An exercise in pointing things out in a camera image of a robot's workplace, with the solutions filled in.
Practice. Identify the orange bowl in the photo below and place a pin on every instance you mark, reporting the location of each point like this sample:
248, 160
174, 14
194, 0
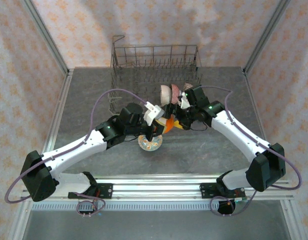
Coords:
170, 125

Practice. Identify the brown patterned bowl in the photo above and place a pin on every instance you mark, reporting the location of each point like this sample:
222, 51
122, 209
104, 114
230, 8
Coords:
188, 86

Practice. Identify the pinkish white bowl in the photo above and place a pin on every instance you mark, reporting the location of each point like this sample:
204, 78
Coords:
166, 95

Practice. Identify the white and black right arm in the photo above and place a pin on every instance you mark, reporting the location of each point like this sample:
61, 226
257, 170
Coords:
239, 135

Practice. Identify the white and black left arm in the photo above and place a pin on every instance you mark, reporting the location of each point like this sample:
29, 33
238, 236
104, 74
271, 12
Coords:
74, 150

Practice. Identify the grey metal lower shelf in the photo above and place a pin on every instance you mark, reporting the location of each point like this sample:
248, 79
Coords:
154, 225

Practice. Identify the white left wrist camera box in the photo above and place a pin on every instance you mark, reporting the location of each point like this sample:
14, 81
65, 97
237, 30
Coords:
154, 113

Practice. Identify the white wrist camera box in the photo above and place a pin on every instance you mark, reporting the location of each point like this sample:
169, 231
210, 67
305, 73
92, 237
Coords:
154, 113
185, 102

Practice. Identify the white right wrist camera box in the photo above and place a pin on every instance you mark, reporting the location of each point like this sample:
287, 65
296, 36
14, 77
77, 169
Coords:
185, 102

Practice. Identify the aluminium front mounting rail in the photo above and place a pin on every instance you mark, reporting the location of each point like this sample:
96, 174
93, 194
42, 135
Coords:
154, 187

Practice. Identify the aluminium table side rail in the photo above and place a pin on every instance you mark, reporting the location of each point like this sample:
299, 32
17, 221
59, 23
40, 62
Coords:
261, 127
58, 110

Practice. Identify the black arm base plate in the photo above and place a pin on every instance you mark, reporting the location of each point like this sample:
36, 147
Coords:
106, 191
206, 190

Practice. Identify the aluminium frame post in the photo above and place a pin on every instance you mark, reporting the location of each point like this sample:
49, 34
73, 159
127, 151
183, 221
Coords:
266, 37
47, 37

